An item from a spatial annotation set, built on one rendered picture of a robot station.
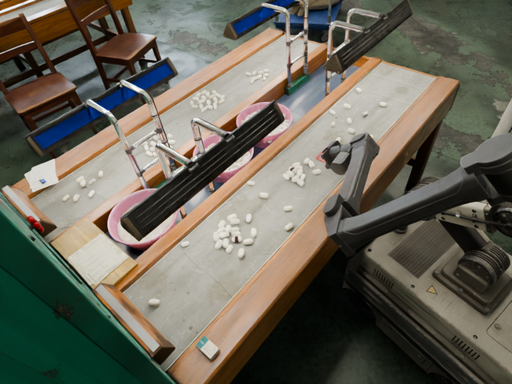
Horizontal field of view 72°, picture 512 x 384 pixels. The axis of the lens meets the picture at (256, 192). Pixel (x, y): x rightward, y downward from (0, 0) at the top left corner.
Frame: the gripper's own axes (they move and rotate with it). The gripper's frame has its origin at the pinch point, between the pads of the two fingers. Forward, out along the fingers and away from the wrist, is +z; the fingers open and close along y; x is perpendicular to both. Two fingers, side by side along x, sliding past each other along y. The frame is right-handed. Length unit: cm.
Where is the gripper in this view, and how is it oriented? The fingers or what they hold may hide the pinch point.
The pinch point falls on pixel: (318, 158)
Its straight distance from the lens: 141.9
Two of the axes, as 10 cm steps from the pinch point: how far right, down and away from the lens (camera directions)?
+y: -6.5, 6.1, -4.6
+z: -5.3, 0.8, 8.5
